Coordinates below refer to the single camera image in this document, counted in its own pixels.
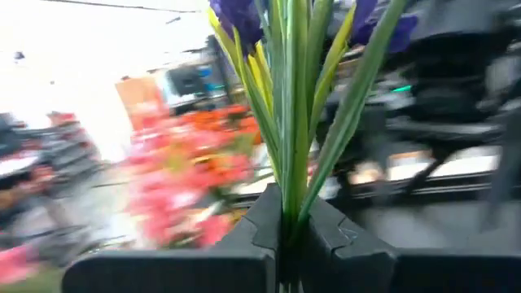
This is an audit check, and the pink artificial flower bunch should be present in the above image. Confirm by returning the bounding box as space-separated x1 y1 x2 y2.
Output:
124 117 256 250

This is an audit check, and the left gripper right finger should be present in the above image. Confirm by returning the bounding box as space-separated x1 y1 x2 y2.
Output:
300 197 521 293

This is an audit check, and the orange artificial flower bunch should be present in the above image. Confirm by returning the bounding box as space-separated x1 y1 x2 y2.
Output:
181 103 264 138

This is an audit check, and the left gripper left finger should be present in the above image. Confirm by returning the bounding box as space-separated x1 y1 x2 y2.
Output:
60 183 283 293

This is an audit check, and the storage rack with bins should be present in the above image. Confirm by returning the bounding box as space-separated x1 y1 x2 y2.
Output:
0 112 101 245

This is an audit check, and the purple artificial flower bunch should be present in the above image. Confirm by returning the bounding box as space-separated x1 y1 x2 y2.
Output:
206 0 420 293

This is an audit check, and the red-orange fabric partition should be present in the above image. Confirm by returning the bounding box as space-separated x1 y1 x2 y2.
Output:
115 76 164 132

